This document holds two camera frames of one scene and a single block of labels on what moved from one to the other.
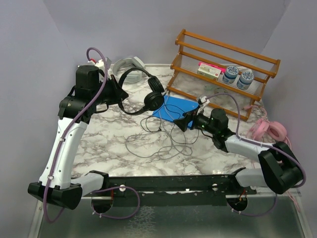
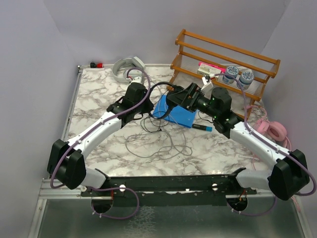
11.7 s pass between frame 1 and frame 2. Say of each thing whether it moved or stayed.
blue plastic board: stayed
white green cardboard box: stayed
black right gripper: moved
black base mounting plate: stayed
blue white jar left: stayed
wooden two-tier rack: stayed
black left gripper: moved
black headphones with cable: moved
